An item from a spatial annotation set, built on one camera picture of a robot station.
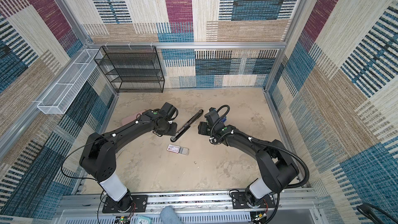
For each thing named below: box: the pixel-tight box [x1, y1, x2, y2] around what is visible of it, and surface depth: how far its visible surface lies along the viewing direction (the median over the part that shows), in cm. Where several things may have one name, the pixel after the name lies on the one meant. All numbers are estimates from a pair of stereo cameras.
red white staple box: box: [166, 144, 181, 154], surface depth 91 cm
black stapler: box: [169, 109, 204, 143], surface depth 101 cm
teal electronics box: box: [136, 215, 153, 224], surface depth 69 cm
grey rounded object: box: [159, 205, 183, 224], surface depth 70 cm
